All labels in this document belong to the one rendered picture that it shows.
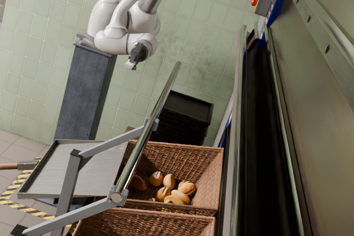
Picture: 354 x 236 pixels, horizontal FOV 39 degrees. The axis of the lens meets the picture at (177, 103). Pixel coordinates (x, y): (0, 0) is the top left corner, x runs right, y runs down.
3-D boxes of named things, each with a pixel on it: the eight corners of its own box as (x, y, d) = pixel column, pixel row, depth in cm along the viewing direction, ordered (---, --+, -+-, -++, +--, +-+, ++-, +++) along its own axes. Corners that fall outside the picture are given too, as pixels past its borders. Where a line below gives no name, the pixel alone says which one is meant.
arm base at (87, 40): (81, 34, 290) (84, 25, 288) (118, 46, 289) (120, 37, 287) (70, 41, 273) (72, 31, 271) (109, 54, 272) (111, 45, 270)
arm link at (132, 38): (153, 61, 232) (125, 58, 234) (159, 52, 247) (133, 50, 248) (154, 38, 228) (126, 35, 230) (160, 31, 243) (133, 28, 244)
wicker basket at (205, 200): (208, 194, 254) (226, 147, 244) (198, 266, 201) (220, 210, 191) (117, 163, 254) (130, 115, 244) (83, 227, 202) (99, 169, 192)
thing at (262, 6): (265, 14, 288) (271, -3, 284) (265, 17, 278) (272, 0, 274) (253, 10, 288) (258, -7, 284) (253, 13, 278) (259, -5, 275)
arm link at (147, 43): (149, 61, 232) (147, 64, 227) (130, 55, 232) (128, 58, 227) (155, 42, 229) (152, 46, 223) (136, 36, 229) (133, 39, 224)
